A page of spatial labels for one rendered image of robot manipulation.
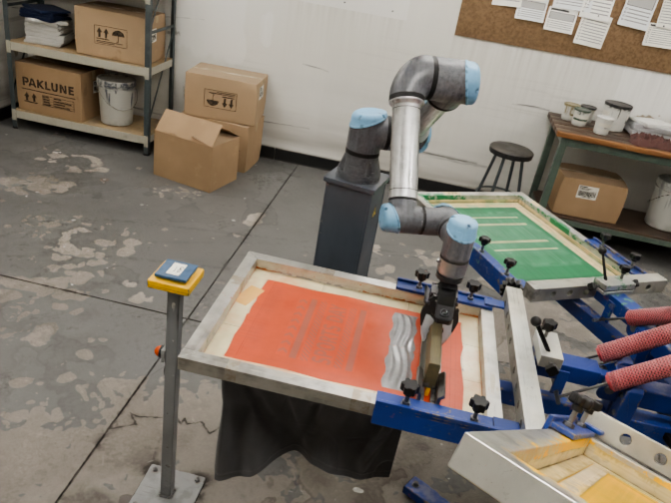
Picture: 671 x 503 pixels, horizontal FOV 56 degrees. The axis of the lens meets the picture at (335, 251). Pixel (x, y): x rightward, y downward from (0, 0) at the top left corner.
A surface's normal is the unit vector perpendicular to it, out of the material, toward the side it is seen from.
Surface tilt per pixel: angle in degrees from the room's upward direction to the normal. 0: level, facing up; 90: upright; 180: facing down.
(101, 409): 0
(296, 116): 90
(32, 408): 0
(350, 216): 90
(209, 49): 90
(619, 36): 90
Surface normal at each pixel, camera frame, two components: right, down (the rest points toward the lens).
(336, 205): -0.36, 0.38
